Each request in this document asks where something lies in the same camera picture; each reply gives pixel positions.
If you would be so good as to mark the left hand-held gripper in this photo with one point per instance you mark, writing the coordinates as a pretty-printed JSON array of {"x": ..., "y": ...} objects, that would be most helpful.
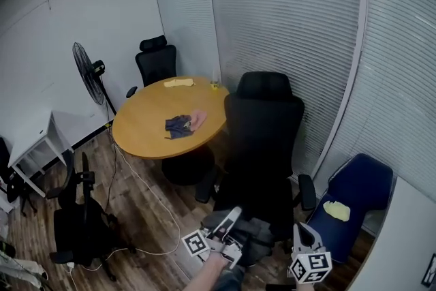
[{"x": 229, "y": 250}]

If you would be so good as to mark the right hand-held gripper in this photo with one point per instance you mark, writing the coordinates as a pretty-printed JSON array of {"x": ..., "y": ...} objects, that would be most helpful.
[{"x": 310, "y": 265}]

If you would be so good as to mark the gray black backpack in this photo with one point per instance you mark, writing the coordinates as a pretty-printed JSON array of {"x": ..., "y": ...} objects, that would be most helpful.
[{"x": 255, "y": 235}]

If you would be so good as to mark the large black office chair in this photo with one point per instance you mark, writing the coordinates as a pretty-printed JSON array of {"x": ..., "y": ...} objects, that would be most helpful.
[{"x": 265, "y": 133}]

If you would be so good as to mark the person's left forearm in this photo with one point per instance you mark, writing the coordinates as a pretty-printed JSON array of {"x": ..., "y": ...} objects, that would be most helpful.
[{"x": 207, "y": 274}]

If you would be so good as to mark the blue armchair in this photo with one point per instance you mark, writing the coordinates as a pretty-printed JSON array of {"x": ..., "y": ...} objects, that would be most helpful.
[{"x": 361, "y": 187}]

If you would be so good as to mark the crumpled yellow cloth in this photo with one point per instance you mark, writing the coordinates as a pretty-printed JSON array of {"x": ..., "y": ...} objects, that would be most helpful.
[{"x": 337, "y": 211}]

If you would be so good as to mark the person's leg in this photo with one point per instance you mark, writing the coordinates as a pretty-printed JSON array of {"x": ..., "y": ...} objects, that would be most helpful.
[{"x": 231, "y": 280}]

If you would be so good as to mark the white curved desk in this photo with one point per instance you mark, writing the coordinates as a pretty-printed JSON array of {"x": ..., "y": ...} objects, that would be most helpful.
[{"x": 408, "y": 242}]

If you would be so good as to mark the small yellow-green object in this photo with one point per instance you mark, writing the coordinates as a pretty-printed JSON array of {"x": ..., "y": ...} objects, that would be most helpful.
[{"x": 186, "y": 125}]

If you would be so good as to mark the dark blue cloth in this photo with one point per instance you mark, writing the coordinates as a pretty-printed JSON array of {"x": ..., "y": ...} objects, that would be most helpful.
[{"x": 177, "y": 129}]

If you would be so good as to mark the pink cloth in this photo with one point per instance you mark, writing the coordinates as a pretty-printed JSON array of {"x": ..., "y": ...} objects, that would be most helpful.
[{"x": 199, "y": 117}]

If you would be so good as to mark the black white patterned board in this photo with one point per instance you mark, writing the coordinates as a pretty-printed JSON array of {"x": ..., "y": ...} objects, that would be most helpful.
[{"x": 430, "y": 269}]

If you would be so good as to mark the round wooden table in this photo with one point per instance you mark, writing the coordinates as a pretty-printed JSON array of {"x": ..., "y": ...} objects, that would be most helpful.
[{"x": 153, "y": 112}]

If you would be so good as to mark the small clear bottle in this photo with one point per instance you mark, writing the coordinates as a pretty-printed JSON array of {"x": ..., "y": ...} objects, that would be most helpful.
[{"x": 214, "y": 85}]

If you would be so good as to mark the long yellow cloth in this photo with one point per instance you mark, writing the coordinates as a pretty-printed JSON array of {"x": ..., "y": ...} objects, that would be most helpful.
[{"x": 178, "y": 82}]

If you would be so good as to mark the black standing fan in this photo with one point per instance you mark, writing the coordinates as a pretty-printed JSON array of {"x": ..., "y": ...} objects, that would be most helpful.
[{"x": 98, "y": 67}]

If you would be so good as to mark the wide white venetian blind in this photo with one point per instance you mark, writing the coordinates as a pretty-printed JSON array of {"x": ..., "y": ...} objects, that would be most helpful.
[{"x": 289, "y": 27}]

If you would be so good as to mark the white rectangular desk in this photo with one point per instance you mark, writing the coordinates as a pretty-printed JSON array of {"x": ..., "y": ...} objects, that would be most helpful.
[{"x": 30, "y": 139}]

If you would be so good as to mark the narrow white venetian blind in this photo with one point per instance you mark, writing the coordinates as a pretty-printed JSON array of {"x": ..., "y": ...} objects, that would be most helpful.
[{"x": 184, "y": 10}]

